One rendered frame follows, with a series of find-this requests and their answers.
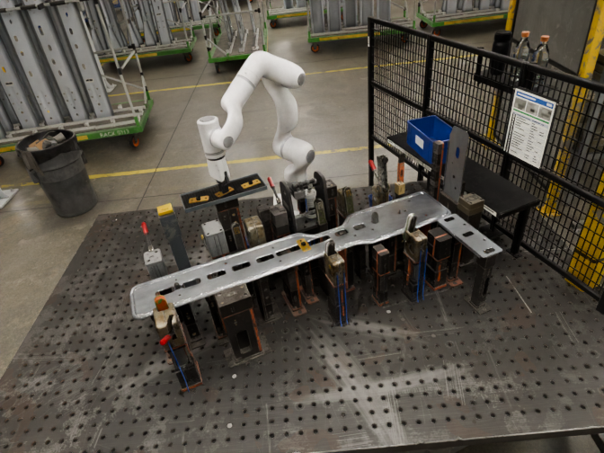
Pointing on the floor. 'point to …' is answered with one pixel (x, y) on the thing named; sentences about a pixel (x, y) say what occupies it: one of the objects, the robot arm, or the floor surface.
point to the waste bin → (58, 170)
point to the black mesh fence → (491, 133)
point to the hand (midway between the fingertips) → (223, 187)
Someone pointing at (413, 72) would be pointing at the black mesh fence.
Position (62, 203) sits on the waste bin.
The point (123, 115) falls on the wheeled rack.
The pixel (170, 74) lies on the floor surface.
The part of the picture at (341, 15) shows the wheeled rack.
